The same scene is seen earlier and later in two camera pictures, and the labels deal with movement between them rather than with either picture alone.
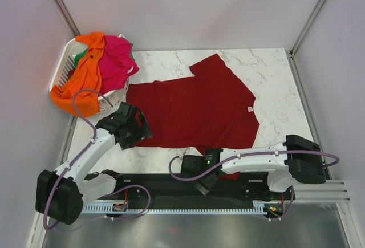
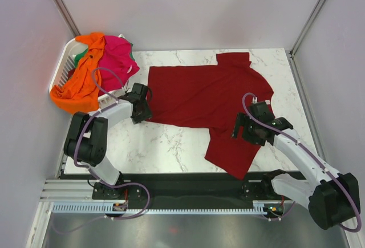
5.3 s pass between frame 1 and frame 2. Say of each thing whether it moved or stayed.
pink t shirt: stayed
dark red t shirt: moved
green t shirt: stayed
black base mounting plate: stayed
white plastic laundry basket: stayed
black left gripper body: moved
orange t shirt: stayed
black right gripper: moved
